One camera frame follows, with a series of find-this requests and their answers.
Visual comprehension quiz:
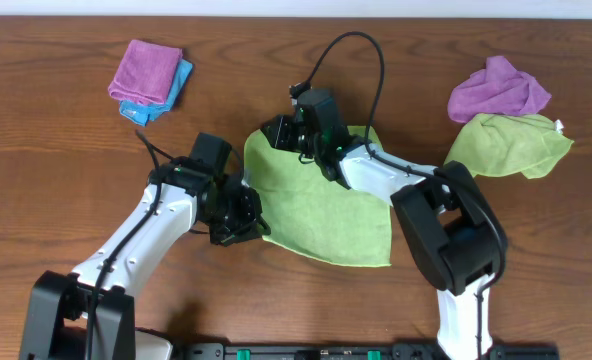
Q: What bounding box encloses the green microfiber cloth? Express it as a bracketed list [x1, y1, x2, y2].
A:
[244, 130, 392, 268]

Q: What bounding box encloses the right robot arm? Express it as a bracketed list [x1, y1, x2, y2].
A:
[261, 89, 507, 359]

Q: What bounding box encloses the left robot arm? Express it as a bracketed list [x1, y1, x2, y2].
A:
[19, 133, 270, 359]

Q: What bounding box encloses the folded blue cloth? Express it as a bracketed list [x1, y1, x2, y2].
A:
[119, 59, 193, 127]

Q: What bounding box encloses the folded purple cloth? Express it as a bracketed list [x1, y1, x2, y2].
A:
[108, 40, 182, 105]

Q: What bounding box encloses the crumpled green cloth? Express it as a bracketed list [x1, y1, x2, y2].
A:
[445, 113, 574, 179]

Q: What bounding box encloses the crumpled purple cloth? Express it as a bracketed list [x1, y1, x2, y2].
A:
[447, 56, 552, 123]

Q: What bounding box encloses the right black cable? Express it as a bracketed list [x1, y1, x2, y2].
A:
[288, 30, 507, 360]

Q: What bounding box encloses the black cable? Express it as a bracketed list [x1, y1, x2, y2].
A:
[288, 30, 507, 360]
[83, 129, 177, 360]

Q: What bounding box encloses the left black cable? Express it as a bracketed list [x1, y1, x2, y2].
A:
[83, 129, 177, 360]

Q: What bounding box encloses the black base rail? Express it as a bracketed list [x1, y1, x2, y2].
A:
[172, 342, 560, 360]

